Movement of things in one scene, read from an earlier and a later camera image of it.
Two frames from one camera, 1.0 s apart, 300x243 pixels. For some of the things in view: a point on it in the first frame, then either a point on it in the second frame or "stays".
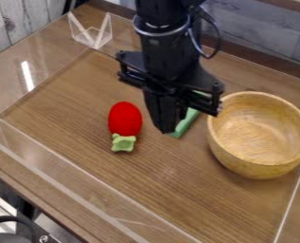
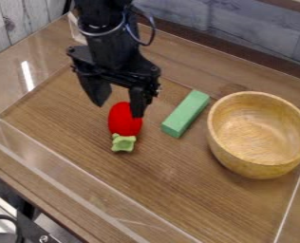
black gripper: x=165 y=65 → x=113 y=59
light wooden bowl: x=260 y=135 stays
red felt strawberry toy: x=125 y=121 stays
